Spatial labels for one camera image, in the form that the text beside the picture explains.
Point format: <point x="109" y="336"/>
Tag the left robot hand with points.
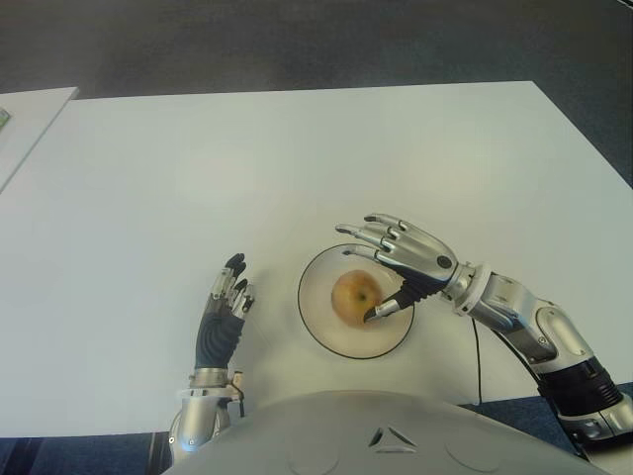
<point x="217" y="341"/>

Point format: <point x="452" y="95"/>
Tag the yellow-red apple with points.
<point x="353" y="297"/>

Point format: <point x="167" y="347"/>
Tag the grey robot torso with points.
<point x="386" y="435"/>

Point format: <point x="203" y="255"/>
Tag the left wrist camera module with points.
<point x="238" y="382"/>

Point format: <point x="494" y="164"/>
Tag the white plate black rim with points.
<point x="316" y="316"/>

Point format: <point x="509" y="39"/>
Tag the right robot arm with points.
<point x="544" y="326"/>

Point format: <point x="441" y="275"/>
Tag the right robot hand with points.
<point x="420" y="262"/>

